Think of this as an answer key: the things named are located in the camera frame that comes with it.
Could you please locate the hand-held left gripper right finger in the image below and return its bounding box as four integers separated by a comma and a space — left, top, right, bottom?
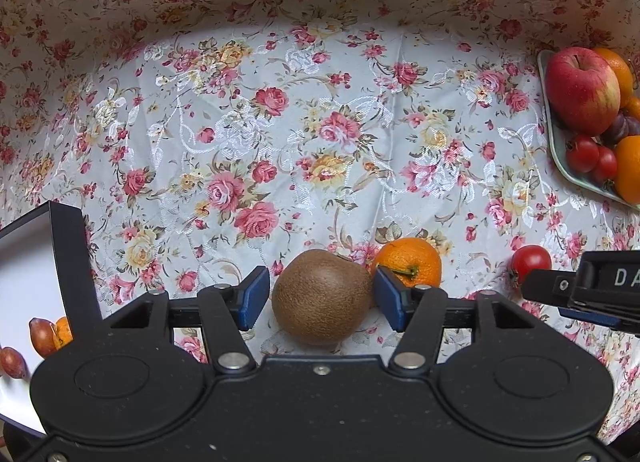
374, 265, 540, 376

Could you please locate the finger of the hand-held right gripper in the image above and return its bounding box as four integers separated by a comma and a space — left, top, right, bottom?
559, 306, 640, 337
520, 267, 581, 303

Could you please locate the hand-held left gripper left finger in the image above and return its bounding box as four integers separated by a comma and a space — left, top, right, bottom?
107, 265, 271, 376

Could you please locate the red cherry tomato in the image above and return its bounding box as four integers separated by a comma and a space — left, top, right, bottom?
509, 245, 553, 290
591, 145, 619, 184
565, 133, 600, 174

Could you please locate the brown kiwi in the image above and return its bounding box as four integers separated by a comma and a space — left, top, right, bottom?
271, 249, 375, 347

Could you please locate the reddish brown oval fruit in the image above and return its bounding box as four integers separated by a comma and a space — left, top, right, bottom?
0, 347, 32, 381
29, 318, 58, 358

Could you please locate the black box with white inside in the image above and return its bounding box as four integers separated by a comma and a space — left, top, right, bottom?
0, 201, 103, 438

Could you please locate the mandarin with green stem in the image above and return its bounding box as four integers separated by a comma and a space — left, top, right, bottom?
372, 237, 443, 289

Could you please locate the orange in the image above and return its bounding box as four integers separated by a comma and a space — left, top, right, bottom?
593, 47, 635, 109
613, 135, 640, 205

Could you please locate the pale green plate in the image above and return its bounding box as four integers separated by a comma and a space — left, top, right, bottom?
537, 49, 640, 210

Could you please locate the dark purple plum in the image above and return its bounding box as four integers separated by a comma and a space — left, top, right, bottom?
600, 112, 640, 147

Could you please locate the red apple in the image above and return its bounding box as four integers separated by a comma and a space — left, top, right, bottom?
544, 46, 622, 137

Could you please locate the floral tablecloth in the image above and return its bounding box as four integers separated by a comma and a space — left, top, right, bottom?
0, 0, 640, 448

